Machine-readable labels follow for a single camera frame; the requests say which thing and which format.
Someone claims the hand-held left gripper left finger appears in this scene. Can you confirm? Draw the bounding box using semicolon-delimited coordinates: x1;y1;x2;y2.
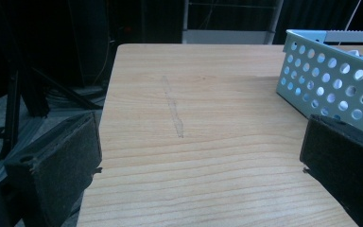
3;112;103;227

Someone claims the light blue perforated plastic basket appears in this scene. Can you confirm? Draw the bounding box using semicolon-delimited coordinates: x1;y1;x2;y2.
275;29;363;142

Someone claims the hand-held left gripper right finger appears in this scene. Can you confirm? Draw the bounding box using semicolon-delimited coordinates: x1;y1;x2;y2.
299;113;363;227

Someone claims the black metal tripod stand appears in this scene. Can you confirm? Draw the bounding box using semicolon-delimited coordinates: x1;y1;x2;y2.
0;67;103;161

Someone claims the white cable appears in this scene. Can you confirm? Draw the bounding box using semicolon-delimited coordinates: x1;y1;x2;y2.
343;0;362;32

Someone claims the white item in basket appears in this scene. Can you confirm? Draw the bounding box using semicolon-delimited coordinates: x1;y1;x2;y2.
346;47;363;59

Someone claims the grey metal rack frame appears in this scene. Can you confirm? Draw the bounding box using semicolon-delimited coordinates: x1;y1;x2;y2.
181;0;285;45

